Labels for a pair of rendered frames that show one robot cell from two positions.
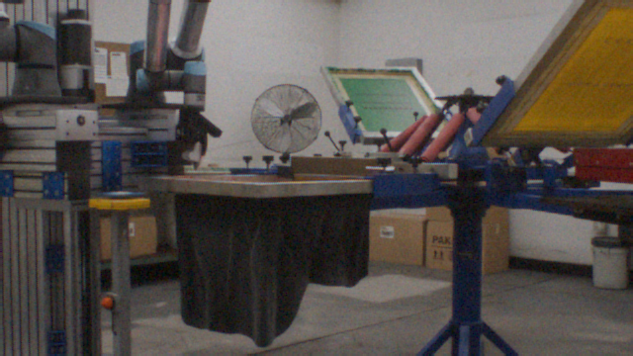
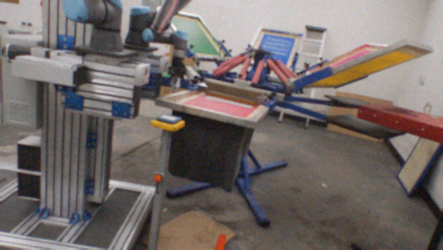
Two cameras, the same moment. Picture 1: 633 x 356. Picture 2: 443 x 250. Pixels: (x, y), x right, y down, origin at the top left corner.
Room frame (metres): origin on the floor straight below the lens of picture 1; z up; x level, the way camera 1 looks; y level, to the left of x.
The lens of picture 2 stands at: (0.80, 1.14, 1.43)
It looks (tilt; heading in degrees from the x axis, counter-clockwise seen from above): 16 degrees down; 329
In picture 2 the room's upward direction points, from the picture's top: 10 degrees clockwise
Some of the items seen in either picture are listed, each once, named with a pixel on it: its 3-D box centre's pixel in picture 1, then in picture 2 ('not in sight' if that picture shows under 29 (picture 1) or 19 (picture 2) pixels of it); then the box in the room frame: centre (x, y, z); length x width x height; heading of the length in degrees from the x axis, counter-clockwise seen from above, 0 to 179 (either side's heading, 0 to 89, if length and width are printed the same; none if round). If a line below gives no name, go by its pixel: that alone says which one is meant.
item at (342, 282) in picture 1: (320, 265); (244, 147); (2.42, -0.05, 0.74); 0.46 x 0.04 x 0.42; 135
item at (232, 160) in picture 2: (219, 267); (202, 150); (2.40, 0.27, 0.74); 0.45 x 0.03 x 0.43; 45
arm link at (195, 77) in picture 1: (195, 78); (180, 39); (2.68, 0.37, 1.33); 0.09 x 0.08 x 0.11; 20
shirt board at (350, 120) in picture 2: (555, 203); (312, 112); (2.70, -0.86, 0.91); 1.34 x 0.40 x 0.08; 15
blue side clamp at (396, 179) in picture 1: (400, 184); (270, 105); (2.58, -0.31, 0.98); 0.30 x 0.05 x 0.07; 135
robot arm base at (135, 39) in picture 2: (145, 89); (138, 36); (2.86, 0.58, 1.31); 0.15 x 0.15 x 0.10
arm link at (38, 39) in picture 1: (34, 44); (107, 12); (2.43, 0.84, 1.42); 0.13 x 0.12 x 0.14; 123
